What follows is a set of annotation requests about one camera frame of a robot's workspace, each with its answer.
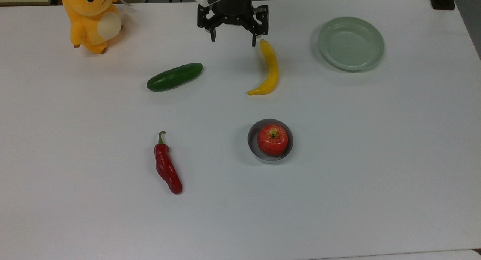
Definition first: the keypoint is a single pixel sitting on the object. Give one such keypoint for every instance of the yellow banana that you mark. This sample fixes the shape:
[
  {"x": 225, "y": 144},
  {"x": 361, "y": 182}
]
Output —
[{"x": 271, "y": 70}]

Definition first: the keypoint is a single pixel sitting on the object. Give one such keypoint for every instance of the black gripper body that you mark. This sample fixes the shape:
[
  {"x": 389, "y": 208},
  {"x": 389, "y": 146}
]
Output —
[{"x": 233, "y": 10}]

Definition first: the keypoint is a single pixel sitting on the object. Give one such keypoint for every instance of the pale green plate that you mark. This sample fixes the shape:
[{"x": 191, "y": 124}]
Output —
[{"x": 351, "y": 44}]

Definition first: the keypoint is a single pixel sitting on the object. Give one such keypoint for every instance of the red apple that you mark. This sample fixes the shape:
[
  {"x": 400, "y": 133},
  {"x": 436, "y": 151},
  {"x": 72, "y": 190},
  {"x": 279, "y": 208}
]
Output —
[{"x": 272, "y": 140}]

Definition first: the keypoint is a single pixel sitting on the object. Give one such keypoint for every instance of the green cucumber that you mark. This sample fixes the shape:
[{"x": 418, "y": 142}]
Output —
[{"x": 174, "y": 77}]

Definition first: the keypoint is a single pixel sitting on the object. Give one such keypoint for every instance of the orange plush toy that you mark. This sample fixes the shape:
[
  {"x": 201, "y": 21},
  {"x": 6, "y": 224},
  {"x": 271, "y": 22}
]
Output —
[{"x": 90, "y": 23}]

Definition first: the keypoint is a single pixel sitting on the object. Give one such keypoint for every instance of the grey bowl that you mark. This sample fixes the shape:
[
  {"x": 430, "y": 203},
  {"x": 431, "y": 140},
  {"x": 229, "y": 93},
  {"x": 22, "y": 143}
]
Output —
[{"x": 252, "y": 147}]

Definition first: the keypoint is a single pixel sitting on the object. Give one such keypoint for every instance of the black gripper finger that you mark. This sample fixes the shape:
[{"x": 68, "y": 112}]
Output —
[
  {"x": 204, "y": 21},
  {"x": 259, "y": 25}
]

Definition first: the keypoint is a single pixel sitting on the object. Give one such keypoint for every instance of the red chili pepper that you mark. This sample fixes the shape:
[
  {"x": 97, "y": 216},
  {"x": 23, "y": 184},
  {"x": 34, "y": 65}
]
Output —
[{"x": 167, "y": 168}]

